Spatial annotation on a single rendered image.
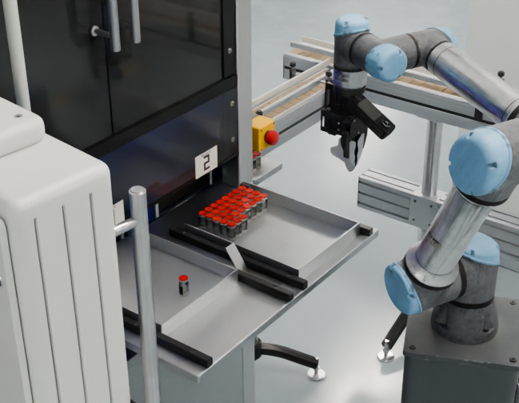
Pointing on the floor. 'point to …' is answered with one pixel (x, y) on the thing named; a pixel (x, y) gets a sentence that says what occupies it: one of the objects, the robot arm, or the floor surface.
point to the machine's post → (243, 16)
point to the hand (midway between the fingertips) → (353, 167)
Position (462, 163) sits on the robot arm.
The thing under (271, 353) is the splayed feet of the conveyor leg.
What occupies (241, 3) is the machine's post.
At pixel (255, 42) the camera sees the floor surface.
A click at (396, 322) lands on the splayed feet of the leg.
